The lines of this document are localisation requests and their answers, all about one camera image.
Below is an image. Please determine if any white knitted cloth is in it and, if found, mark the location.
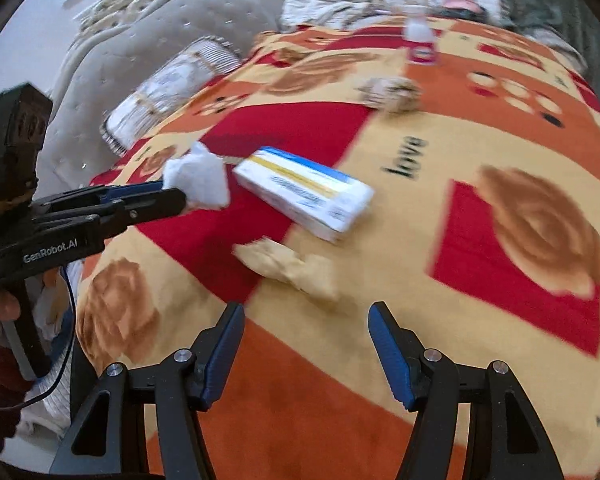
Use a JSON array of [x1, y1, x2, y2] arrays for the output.
[[20, 340, 81, 436]]

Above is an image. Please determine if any patterned pillow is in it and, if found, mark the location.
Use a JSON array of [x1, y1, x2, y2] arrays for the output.
[[100, 35, 243, 156]]

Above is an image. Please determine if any small clear bottle red label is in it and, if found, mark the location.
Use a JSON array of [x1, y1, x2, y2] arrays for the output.
[[402, 10, 441, 66]]

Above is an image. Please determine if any floral pillow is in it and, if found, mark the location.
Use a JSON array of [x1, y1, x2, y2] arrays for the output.
[[395, 0, 511, 26]]

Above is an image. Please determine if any grey upholstered headboard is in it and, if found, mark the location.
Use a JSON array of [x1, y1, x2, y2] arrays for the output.
[[35, 0, 281, 201]]

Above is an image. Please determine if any black cable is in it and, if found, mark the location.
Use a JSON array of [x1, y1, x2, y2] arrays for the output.
[[0, 260, 78, 411]]

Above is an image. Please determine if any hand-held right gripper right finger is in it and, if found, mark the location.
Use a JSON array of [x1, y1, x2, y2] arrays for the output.
[[369, 301, 566, 480]]

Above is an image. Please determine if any printed blanket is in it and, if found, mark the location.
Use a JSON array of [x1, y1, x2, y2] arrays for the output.
[[75, 15, 600, 480]]

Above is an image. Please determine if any white tissue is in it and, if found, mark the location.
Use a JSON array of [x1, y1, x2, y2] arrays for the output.
[[162, 141, 231, 211]]

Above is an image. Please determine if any patterned crumpled paper ball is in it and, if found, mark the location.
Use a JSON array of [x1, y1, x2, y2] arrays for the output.
[[357, 76, 423, 113]]

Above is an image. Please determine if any person's left hand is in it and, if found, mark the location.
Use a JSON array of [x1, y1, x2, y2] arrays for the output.
[[0, 287, 22, 322]]

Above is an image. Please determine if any grey green curtain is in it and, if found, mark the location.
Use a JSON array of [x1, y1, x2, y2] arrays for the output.
[[390, 0, 600, 101]]

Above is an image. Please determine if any beige crumpled paper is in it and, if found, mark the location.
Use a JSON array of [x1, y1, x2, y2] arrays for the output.
[[232, 237, 342, 303]]

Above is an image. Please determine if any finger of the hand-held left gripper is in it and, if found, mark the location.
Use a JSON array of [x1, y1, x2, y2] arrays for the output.
[[32, 181, 168, 213], [35, 188, 187, 238]]

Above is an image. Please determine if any floral quilt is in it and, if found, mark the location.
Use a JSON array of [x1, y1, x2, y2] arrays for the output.
[[280, 0, 396, 31]]

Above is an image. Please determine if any white blue striped box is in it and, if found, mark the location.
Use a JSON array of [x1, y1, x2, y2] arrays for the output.
[[232, 146, 376, 245]]

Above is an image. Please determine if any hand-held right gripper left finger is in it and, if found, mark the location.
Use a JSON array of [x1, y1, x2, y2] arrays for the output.
[[47, 302, 246, 480]]

